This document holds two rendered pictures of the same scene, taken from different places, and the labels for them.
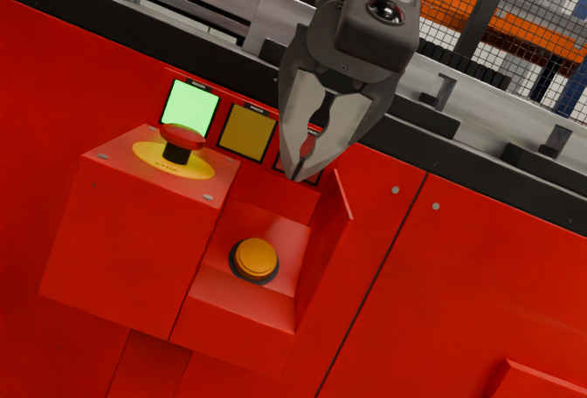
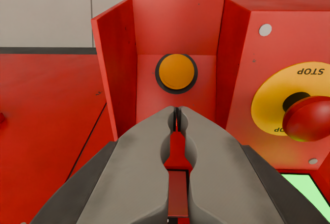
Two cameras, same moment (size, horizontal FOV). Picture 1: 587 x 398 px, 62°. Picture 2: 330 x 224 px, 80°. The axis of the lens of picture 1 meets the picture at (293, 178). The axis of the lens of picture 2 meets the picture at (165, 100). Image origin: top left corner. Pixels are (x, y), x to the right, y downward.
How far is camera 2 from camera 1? 32 cm
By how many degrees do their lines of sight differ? 43
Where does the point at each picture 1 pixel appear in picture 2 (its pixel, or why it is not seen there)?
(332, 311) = (106, 132)
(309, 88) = (232, 200)
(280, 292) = (148, 54)
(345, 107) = (139, 189)
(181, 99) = (314, 202)
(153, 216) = (299, 5)
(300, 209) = not seen: hidden behind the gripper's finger
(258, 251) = (177, 74)
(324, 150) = (152, 125)
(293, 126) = (215, 137)
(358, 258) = not seen: hidden behind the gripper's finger
